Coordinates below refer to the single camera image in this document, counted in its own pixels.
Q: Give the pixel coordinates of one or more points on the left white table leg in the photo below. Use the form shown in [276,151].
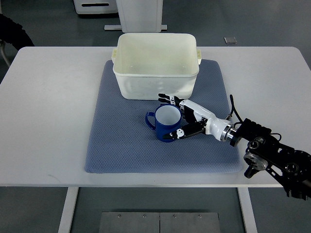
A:
[68,210]

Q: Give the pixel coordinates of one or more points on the white cabinet with slot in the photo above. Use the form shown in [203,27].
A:
[83,7]

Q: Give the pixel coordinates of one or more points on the white plastic box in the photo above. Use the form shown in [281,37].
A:
[146,64]

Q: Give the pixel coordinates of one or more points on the white pedestal stand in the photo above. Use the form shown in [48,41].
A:
[139,16]

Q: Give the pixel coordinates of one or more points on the right white table leg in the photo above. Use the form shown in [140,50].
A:
[247,210]

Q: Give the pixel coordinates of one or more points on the grey floor plate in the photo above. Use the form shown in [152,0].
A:
[230,40]

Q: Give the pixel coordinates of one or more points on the white table leg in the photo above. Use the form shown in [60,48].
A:
[68,210]
[247,210]

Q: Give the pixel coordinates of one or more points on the blue enamel mug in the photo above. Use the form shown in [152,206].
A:
[165,120]

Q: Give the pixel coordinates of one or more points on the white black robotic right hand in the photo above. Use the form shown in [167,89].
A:
[199,120]

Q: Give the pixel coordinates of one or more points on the blue-grey textured mat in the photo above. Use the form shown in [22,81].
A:
[120,141]

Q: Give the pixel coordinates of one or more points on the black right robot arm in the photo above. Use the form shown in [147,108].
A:
[289,167]

